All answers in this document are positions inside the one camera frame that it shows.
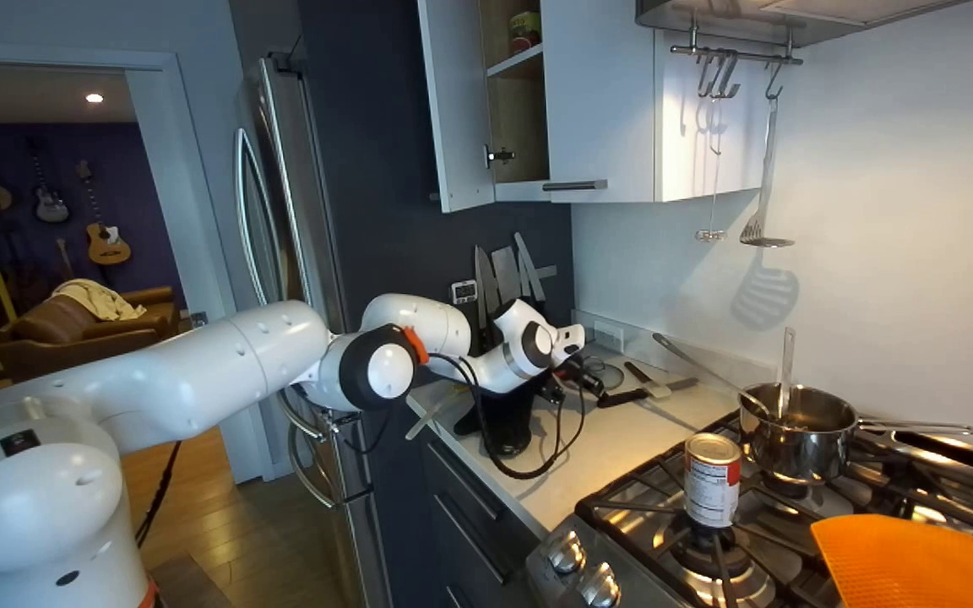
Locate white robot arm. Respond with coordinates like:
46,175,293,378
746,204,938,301
0,294,585,608

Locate hanging slotted spatula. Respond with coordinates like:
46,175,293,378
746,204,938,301
725,94,801,333

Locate glass pot lid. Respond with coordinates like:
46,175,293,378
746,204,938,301
572,353,626,396

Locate white upper cabinets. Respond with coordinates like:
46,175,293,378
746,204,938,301
415,0,770,212

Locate stainless steel refrigerator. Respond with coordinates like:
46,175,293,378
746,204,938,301
234,54,393,608

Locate grey drawer cabinet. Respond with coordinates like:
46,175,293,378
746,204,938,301
370,412,534,608

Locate red white tin can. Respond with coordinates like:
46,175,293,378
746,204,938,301
683,432,739,531

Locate stainless gas stove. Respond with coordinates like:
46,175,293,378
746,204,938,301
527,415,973,608

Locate steel saucepan on stove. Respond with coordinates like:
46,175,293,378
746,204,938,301
735,380,973,487

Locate brown sofa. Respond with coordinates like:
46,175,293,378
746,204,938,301
0,287,177,380

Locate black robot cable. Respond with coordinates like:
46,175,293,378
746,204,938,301
438,350,596,483

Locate metal hook rail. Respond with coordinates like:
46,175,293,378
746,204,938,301
670,30,801,101

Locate acoustic guitar on wall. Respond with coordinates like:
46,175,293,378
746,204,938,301
75,157,130,266

